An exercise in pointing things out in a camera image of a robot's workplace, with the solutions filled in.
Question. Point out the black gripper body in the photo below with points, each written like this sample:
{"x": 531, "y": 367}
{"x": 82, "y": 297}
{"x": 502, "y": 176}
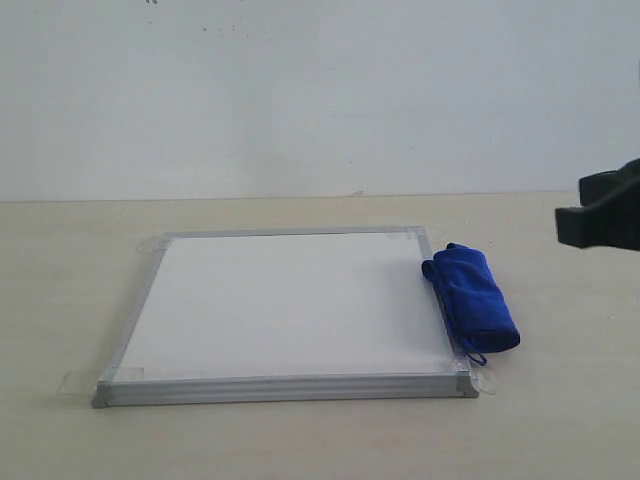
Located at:
{"x": 608, "y": 215}

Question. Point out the blue cloth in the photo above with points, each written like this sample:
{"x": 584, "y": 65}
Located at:
{"x": 474, "y": 307}

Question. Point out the clear tape near right corner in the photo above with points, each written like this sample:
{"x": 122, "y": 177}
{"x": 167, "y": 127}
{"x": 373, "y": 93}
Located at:
{"x": 482, "y": 381}

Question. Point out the clear tape corner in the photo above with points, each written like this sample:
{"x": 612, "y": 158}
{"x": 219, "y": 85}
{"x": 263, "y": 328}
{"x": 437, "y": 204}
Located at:
{"x": 150, "y": 245}
{"x": 482, "y": 381}

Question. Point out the clear tape far left corner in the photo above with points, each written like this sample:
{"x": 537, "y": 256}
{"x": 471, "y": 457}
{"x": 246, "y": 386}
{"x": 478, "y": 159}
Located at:
{"x": 150, "y": 245}

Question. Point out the white board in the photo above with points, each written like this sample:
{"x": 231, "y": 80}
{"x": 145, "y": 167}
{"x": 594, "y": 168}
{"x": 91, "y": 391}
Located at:
{"x": 285, "y": 315}

